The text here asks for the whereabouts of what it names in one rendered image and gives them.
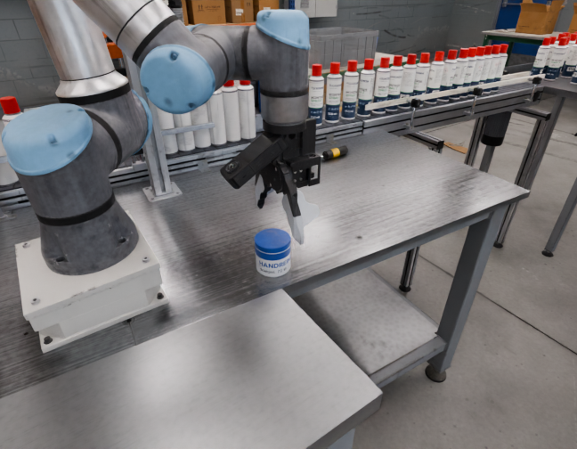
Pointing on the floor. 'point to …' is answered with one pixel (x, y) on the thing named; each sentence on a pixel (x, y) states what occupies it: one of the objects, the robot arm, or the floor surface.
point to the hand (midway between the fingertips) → (276, 226)
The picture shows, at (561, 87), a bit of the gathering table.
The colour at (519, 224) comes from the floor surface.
